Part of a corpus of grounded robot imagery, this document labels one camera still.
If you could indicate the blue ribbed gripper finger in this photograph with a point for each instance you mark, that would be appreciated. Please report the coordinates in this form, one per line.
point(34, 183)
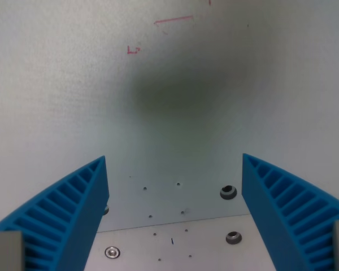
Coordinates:
point(274, 214)
point(73, 214)

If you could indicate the dark socket head bolt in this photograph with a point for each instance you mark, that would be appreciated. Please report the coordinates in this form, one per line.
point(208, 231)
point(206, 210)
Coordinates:
point(233, 237)
point(228, 192)
point(106, 209)

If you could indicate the silver round head screw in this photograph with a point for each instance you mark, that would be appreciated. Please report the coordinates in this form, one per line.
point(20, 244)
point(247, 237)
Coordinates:
point(112, 252)

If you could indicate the bare aluminium mounting plate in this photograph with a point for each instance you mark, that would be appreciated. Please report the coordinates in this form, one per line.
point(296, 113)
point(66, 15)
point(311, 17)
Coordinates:
point(203, 254)

